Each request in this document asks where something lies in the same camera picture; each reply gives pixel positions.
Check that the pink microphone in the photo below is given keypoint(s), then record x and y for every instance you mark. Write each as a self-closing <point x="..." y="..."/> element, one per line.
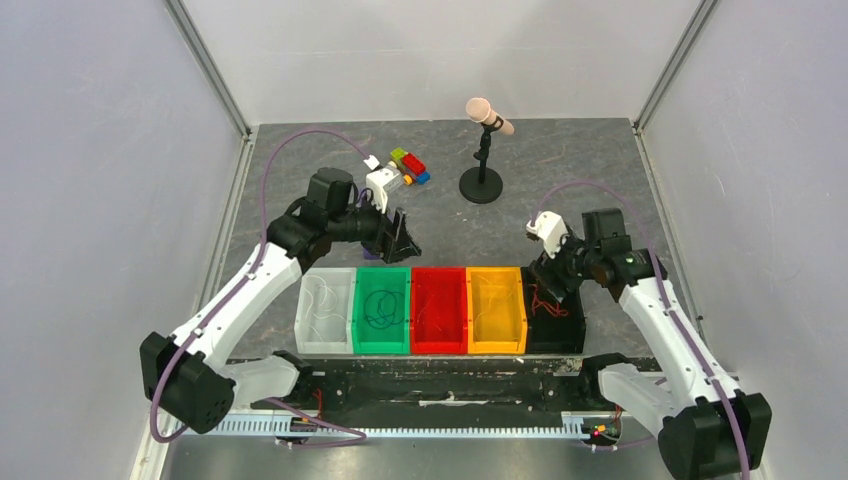
<point x="480" y="111"/>

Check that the black bin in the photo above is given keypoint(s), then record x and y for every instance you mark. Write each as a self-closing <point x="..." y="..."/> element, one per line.
<point x="552" y="327"/>

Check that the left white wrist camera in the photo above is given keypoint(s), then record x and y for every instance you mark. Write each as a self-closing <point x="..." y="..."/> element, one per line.
<point x="381" y="180"/>

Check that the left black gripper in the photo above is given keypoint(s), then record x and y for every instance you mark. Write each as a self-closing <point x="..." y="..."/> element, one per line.
<point x="394" y="241"/>

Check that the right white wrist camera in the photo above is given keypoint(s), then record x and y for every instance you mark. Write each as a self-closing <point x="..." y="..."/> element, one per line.
<point x="549" y="228"/>

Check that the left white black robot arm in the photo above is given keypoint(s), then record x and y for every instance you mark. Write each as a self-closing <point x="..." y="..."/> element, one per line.
<point x="187" y="373"/>

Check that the green bin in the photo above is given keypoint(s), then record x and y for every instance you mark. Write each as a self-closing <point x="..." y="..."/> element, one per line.
<point x="381" y="311"/>

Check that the colourful toy brick car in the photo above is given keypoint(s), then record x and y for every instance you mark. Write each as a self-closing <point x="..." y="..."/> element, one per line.
<point x="413" y="170"/>

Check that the yellow bin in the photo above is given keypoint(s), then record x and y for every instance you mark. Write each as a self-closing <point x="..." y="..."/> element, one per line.
<point x="497" y="322"/>

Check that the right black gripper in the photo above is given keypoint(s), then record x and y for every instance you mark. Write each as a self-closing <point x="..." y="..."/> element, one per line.
<point x="553" y="277"/>

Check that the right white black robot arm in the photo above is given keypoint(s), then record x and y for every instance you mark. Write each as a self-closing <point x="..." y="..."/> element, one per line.
<point x="704" y="424"/>

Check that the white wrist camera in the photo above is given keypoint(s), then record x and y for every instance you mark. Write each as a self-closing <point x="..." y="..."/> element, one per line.
<point x="549" y="228"/>
<point x="381" y="180"/>

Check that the purple metronome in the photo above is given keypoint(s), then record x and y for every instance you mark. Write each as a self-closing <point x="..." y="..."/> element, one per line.
<point x="368" y="252"/>

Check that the white cable duct rail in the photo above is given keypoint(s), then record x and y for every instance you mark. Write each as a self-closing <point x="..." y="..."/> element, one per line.
<point x="278" y="425"/>

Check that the red bin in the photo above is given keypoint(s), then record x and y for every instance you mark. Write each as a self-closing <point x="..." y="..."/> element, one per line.
<point x="438" y="315"/>

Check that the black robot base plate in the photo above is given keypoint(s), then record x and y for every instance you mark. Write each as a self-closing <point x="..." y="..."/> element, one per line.
<point x="446" y="391"/>

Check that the white bin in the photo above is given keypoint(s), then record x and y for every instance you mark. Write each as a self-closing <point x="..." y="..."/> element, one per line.
<point x="323" y="321"/>

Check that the black microphone stand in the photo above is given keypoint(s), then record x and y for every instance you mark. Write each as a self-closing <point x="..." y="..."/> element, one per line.
<point x="481" y="185"/>

